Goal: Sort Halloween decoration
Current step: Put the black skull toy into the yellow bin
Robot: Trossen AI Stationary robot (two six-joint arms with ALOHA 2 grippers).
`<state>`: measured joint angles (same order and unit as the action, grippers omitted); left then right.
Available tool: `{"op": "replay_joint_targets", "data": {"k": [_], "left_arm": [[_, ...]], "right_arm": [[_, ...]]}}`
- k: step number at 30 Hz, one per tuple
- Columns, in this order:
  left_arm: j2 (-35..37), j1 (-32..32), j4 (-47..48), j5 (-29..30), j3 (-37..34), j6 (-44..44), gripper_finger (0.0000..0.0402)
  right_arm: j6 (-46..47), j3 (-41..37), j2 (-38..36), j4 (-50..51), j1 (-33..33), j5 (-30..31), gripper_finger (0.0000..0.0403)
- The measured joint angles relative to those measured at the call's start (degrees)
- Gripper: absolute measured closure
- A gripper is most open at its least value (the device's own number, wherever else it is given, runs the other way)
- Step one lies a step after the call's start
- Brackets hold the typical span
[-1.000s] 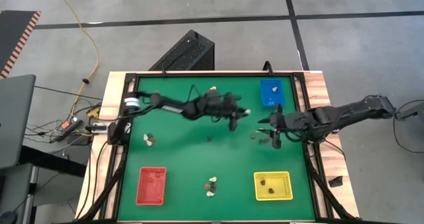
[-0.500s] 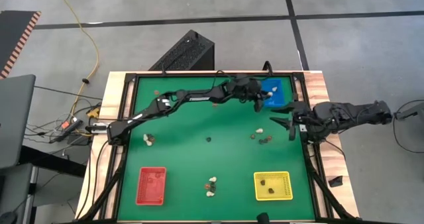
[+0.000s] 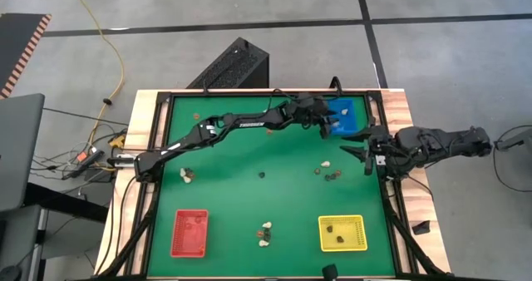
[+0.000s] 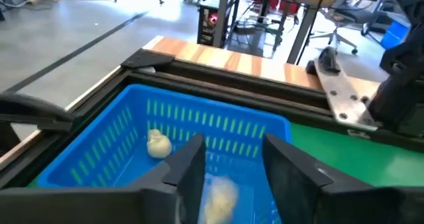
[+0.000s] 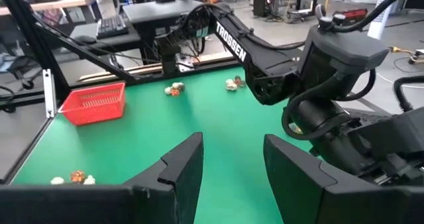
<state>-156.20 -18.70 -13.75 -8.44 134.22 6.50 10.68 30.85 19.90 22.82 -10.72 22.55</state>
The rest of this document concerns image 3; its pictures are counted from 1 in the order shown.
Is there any blue plastic basket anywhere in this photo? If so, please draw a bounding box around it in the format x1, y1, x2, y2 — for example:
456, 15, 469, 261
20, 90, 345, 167
325, 97, 359, 137

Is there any yellow plug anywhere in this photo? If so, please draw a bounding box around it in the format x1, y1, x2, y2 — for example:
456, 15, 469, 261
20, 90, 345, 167
108, 133, 128, 148

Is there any short black cable loop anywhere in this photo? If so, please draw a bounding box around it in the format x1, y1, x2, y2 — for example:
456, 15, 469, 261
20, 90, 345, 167
329, 76, 345, 96

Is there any thin black cable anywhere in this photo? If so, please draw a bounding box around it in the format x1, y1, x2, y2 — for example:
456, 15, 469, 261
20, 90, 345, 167
42, 106, 131, 127

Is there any small black wedge block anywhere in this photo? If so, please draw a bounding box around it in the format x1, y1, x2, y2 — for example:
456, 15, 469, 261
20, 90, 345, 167
411, 220, 432, 236

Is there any grey laptop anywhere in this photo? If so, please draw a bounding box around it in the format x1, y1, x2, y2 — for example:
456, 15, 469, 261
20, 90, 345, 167
0, 92, 46, 214

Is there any black desk board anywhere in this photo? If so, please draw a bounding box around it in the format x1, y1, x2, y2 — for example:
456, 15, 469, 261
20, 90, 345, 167
24, 182, 110, 224

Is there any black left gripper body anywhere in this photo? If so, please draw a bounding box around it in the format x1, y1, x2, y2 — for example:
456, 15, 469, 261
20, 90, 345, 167
290, 92, 333, 126

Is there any green table mat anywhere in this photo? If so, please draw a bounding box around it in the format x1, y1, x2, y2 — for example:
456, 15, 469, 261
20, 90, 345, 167
147, 96, 397, 279

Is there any silver connector box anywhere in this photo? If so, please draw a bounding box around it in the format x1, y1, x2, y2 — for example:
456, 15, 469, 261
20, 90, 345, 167
106, 155, 137, 170

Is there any black perforated computer tower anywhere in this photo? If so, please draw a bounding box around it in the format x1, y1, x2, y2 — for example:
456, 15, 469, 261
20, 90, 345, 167
185, 37, 271, 90

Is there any wooden table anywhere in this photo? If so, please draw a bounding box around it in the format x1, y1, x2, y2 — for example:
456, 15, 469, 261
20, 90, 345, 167
94, 88, 453, 280

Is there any black mat striped edge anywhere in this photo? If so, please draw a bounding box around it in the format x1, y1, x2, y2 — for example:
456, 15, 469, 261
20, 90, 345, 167
0, 12, 53, 101

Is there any yellow plastic basket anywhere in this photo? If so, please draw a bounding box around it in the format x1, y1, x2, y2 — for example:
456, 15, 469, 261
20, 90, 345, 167
318, 214, 368, 253

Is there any red plastic basket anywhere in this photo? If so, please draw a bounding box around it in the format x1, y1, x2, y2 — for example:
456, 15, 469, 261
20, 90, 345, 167
170, 209, 209, 259

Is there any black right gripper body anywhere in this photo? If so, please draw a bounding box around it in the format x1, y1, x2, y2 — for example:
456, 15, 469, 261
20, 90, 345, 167
364, 125, 394, 177

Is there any grey stand foot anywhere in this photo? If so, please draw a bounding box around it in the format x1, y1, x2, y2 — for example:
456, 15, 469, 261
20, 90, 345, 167
493, 127, 532, 152

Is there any black power strip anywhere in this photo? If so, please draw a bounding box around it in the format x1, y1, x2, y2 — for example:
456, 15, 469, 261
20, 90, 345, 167
62, 147, 107, 180

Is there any yellow extension cable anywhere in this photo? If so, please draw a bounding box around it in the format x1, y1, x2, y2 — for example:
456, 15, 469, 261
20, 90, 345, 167
66, 0, 127, 147

